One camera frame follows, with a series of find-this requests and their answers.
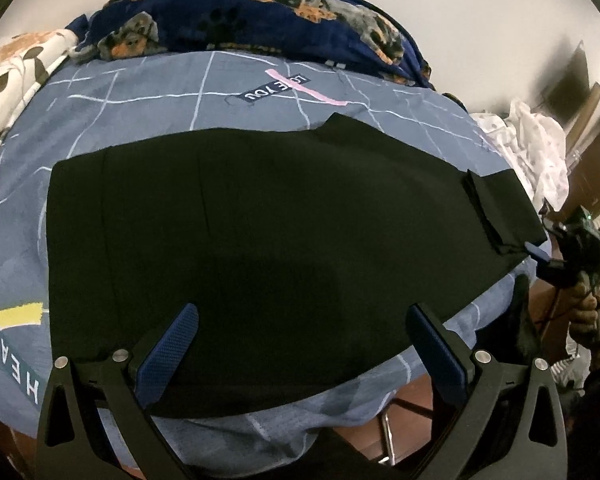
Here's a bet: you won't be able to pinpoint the navy dog print blanket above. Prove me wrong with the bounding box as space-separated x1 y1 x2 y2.
62 0 433 92

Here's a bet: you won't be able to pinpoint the white dotted cloth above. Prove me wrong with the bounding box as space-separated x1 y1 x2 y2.
470 99 571 211

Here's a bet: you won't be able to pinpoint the brown wooden furniture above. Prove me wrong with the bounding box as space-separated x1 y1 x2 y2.
565 82 600 221

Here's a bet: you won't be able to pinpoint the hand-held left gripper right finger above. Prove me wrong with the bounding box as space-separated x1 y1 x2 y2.
405 302 568 480

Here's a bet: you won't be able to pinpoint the black pants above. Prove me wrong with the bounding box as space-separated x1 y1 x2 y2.
46 112 553 418

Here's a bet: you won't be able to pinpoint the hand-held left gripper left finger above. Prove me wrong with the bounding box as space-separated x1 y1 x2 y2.
36 302 199 480

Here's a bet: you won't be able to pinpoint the white floral pillow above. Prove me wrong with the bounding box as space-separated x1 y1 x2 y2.
0 29 81 146

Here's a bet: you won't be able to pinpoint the dark wall screen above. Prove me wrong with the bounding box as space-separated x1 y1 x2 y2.
540 40 591 126

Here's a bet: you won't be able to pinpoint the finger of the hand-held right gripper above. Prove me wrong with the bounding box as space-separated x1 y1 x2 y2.
524 241 554 264

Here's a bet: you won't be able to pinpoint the person's right hand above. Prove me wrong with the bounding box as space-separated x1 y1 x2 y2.
562 284 600 371

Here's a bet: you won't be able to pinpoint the blue checked bed sheet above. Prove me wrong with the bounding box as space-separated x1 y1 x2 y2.
0 50 553 476

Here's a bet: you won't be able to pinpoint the metal chair leg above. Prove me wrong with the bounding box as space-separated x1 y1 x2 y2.
377 399 431 466

